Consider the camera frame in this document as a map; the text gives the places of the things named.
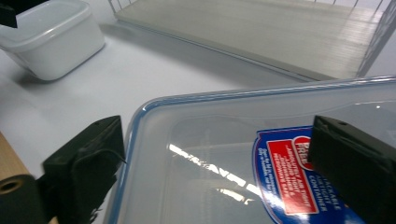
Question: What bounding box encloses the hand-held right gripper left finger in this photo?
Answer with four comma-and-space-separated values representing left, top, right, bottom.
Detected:
42, 115, 126, 224

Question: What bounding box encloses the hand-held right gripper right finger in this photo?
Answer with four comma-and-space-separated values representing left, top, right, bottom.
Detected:
307, 115, 396, 224

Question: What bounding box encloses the white square plastic container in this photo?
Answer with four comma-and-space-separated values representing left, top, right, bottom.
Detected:
0, 0, 106, 82

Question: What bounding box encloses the clear container with blue seal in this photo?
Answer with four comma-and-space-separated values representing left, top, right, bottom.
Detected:
102, 75, 396, 224

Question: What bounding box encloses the white wire shelf rack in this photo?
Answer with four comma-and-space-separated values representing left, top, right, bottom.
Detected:
106, 0, 396, 82

